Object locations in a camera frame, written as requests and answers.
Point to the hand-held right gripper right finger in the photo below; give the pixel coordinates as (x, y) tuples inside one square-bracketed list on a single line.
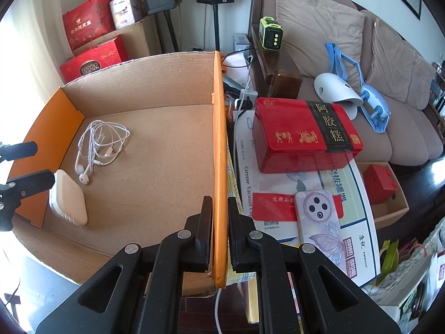
[(234, 226)]

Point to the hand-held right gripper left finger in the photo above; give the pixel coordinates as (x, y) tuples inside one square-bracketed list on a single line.
[(205, 226)]

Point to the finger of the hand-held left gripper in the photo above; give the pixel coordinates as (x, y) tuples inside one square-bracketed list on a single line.
[(34, 180), (21, 149)]

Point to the beige rounded case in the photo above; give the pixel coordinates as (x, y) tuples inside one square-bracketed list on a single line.
[(69, 195)]

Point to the orange-sided cardboard box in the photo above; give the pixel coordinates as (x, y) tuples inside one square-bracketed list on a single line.
[(156, 146)]

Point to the phone with butterfly case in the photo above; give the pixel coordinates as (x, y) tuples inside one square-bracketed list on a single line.
[(320, 229)]

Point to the red and black tin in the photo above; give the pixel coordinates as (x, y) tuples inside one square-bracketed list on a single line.
[(295, 128)]

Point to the red chocolate gift box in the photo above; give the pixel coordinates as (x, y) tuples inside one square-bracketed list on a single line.
[(104, 55)]

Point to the white printed carton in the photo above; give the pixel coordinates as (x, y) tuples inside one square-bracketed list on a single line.
[(361, 215)]

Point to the red gift bag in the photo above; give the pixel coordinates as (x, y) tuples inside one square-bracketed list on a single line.
[(87, 17)]

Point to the brown glossy box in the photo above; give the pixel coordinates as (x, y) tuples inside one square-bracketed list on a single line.
[(283, 83)]

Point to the small red box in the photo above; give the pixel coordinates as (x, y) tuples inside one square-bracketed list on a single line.
[(379, 181)]

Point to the green plastic item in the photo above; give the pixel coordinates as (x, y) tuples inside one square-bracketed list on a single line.
[(387, 261)]

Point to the brown cardboard carton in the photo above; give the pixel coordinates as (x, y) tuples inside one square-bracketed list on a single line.
[(139, 41)]

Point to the small open cardboard box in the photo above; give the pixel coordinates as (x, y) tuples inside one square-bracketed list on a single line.
[(394, 212)]

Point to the white dome massager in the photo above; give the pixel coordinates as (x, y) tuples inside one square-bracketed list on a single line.
[(330, 87)]

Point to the white tissue pack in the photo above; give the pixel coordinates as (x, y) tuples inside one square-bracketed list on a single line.
[(125, 10)]

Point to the small grey white box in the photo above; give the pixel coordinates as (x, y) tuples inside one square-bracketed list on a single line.
[(241, 41)]

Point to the grey speaker stand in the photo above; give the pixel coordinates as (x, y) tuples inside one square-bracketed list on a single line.
[(170, 31)]

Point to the green and black device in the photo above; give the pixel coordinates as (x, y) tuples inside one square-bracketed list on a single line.
[(271, 34)]

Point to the brown sofa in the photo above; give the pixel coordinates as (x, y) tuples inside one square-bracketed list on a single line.
[(403, 128)]

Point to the black speaker pole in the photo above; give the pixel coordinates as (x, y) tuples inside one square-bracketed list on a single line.
[(216, 28)]

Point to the large beige cushion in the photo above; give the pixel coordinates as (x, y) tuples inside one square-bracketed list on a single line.
[(313, 24)]

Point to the small beige cushion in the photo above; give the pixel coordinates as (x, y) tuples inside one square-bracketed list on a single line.
[(399, 62)]

